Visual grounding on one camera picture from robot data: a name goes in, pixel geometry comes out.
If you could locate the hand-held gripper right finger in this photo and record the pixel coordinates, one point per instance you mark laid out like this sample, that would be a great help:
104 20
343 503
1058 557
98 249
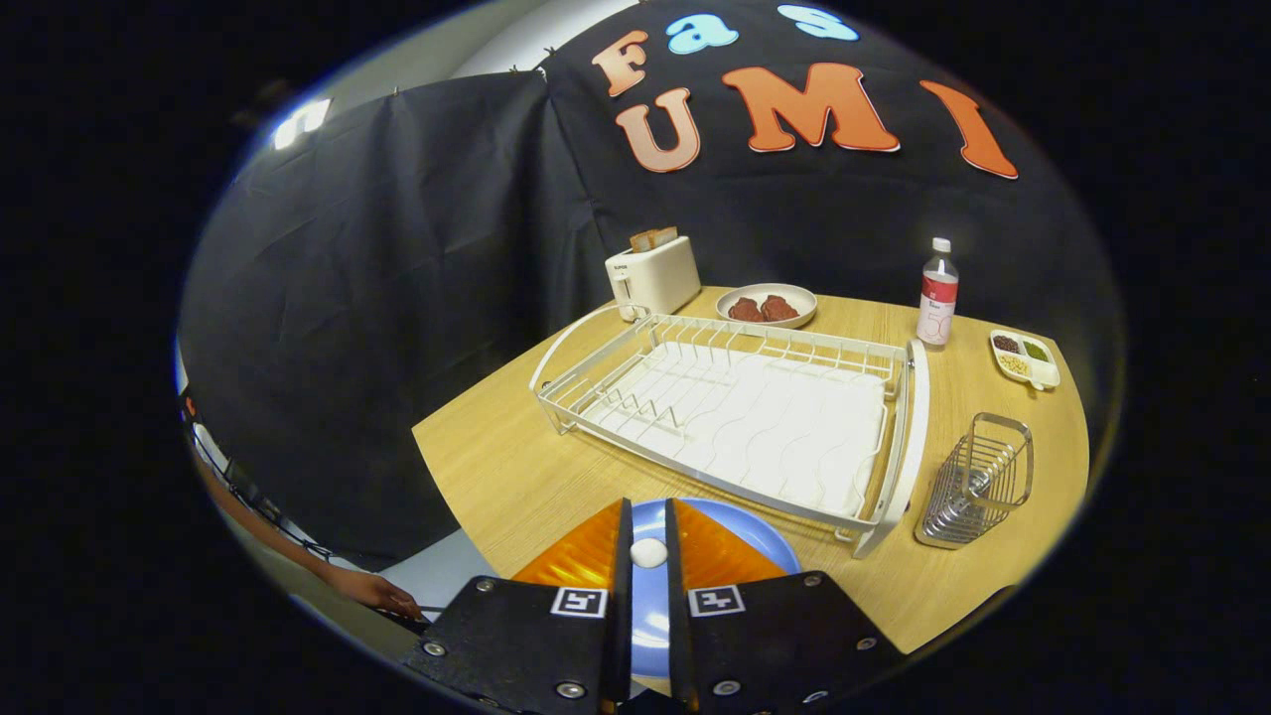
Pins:
678 636

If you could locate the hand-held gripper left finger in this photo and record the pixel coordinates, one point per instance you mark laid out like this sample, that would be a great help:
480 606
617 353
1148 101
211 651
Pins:
622 636

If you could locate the blue plate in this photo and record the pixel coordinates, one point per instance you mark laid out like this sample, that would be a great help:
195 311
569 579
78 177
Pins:
650 616

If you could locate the small plate with brown cookies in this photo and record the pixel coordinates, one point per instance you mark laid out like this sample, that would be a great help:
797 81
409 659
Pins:
765 310

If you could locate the white divided dish with beans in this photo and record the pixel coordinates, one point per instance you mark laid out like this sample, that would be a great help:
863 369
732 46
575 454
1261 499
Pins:
1043 375

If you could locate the white toaster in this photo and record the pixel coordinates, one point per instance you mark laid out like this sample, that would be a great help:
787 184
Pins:
660 278

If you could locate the toasted bread slice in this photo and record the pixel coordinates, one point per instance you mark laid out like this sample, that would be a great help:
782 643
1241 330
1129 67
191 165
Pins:
641 240
665 236

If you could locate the clear bottle with red label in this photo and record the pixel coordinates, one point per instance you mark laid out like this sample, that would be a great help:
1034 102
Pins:
937 298

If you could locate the long ceiling light strip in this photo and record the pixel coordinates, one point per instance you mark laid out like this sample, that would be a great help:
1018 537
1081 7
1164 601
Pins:
301 122

